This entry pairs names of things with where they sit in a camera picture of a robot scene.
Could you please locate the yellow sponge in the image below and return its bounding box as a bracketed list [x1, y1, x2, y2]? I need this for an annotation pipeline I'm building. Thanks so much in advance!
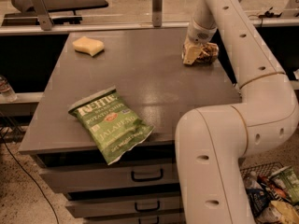
[73, 36, 105, 57]

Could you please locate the blue snack bag in basket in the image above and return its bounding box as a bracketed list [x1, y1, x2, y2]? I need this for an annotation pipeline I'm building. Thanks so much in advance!
[246, 189, 270, 217]

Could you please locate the wire mesh basket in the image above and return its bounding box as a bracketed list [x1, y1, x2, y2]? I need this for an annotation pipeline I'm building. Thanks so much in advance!
[239, 161, 284, 224]

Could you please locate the top grey drawer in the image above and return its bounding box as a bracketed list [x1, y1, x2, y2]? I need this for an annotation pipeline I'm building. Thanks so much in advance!
[39, 159, 178, 193]

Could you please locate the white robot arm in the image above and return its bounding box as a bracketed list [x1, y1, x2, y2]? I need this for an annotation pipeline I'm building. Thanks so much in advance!
[175, 0, 298, 224]

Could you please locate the middle grey drawer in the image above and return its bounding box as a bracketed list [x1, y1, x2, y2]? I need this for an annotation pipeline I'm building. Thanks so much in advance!
[66, 191, 182, 217]

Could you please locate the grey drawer cabinet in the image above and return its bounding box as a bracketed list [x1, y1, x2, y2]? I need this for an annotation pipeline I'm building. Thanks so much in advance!
[20, 28, 240, 224]

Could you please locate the plastic bottle in basket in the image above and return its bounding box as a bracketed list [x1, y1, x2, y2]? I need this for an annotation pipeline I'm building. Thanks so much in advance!
[243, 171, 262, 189]

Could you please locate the black floor cable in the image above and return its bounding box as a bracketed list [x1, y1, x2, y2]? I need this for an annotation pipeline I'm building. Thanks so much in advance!
[0, 131, 61, 224]

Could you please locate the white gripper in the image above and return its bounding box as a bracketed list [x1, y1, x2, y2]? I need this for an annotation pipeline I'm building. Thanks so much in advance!
[182, 16, 217, 65]

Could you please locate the grey drawer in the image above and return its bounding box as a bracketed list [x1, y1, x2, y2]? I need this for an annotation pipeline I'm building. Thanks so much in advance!
[66, 191, 182, 217]
[83, 213, 186, 224]
[39, 159, 178, 193]

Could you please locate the green snack bag in basket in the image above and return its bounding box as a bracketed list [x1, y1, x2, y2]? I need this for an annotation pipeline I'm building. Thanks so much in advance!
[270, 166, 299, 204]

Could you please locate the metal bracket post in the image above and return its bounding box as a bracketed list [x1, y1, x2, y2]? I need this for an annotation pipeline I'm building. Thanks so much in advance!
[31, 0, 53, 31]
[152, 0, 163, 27]

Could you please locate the left metal bracket post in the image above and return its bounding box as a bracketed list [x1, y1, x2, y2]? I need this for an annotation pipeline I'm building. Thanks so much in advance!
[31, 0, 53, 31]

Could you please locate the middle metal bracket post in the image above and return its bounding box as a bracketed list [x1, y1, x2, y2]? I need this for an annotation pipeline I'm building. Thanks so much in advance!
[152, 0, 163, 27]

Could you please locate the orange patterned drink can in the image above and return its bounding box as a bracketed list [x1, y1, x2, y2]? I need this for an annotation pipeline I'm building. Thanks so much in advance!
[195, 43, 219, 63]

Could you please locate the green jalapeno chips bag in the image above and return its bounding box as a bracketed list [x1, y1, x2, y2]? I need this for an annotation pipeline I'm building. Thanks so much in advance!
[68, 86, 154, 165]

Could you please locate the bottom grey drawer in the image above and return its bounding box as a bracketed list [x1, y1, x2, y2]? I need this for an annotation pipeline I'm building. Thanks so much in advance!
[83, 213, 186, 224]

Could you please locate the clear water bottle left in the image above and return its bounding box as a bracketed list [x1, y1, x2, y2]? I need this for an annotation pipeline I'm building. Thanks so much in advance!
[0, 75, 17, 102]

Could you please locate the yellow snack bag in basket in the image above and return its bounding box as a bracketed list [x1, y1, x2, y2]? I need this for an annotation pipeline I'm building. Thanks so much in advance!
[256, 201, 299, 224]

